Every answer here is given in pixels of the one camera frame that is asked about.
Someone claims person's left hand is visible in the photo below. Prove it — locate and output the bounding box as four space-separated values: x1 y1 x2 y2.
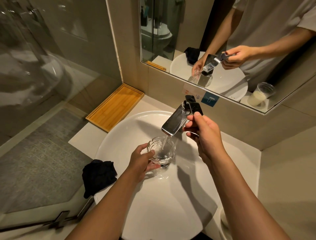
123 143 161 183

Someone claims person's right hand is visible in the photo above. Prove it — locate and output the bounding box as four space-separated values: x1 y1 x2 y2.
183 112 225 162

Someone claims clear glass ashtray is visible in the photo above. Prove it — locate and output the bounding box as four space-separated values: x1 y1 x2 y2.
147 137 176 165

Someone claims chrome basin faucet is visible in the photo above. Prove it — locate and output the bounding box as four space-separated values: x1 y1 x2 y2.
161 95 203 136

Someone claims person's left forearm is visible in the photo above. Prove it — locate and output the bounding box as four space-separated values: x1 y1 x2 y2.
65 172 145 240

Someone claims person's right forearm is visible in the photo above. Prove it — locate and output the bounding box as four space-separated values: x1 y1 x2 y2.
199 148 292 240

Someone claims blue square sticker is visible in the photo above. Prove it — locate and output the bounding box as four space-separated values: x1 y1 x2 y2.
201 92 220 107

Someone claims bamboo tray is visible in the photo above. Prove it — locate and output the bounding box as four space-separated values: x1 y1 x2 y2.
85 83 145 133

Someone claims black cloth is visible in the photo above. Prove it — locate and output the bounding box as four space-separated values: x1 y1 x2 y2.
82 159 118 199

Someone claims white round sink basin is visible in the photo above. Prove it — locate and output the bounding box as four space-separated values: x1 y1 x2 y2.
94 110 238 240

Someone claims white round container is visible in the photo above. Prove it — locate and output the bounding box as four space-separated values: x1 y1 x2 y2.
219 207 230 228

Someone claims metal door hinge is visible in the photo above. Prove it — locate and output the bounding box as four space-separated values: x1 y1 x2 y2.
47 197 95 230

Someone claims glass shower door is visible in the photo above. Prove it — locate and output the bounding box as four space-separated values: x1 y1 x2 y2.
0 0 124 224

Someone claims wall mirror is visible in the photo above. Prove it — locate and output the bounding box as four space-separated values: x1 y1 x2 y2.
138 0 316 116

